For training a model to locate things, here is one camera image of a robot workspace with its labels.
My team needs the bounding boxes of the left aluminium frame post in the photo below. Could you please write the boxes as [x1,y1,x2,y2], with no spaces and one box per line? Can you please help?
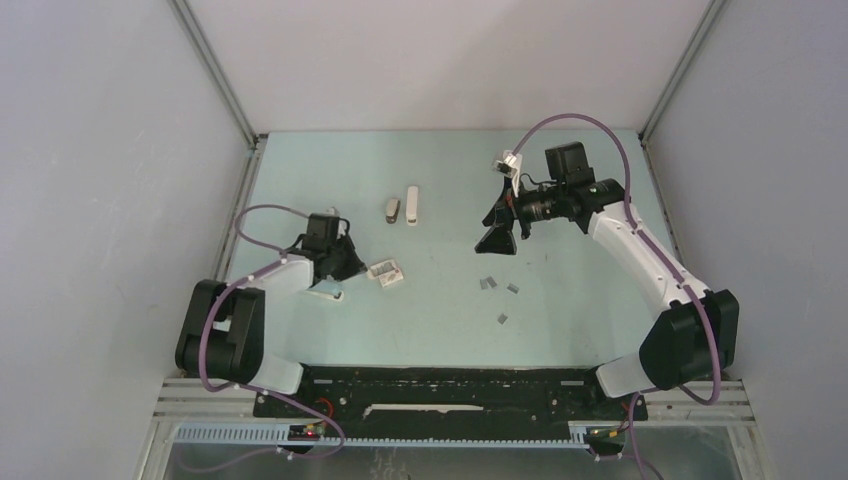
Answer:
[167,0,267,280]

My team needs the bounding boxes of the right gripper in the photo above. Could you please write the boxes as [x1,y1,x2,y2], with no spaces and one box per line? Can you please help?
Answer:
[475,175,565,256]

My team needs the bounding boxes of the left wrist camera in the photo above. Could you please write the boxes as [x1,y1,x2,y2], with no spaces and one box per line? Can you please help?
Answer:
[326,207,350,238]

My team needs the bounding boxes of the white staple box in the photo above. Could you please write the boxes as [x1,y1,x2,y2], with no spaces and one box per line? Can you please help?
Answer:
[377,268,404,288]

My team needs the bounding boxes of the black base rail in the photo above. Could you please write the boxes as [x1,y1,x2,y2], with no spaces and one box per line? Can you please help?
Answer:
[293,366,648,442]

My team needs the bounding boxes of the right aluminium frame post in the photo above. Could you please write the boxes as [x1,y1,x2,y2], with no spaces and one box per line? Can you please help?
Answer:
[639,0,730,147]

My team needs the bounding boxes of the white stapler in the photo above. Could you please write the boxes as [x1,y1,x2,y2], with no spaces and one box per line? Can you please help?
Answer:
[405,185,419,226]

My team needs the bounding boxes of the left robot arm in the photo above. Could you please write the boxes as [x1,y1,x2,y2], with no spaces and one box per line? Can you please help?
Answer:
[175,213,366,417]

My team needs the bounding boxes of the light blue stapler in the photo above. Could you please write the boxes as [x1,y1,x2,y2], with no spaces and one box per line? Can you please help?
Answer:
[306,287,345,303]

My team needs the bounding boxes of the small grey stapler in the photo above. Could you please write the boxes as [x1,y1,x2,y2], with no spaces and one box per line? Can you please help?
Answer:
[385,197,401,225]

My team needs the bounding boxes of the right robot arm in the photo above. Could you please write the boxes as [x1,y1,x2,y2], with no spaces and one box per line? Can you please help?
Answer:
[475,142,740,418]

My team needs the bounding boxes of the aluminium frame post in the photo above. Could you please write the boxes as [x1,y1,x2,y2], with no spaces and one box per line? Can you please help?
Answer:
[167,0,267,280]
[639,0,730,147]

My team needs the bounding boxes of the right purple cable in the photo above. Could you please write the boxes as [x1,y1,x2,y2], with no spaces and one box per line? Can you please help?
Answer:
[513,113,723,480]

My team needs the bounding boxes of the staple box with barcode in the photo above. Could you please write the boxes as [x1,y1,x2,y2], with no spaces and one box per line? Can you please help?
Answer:
[368,259,397,278]

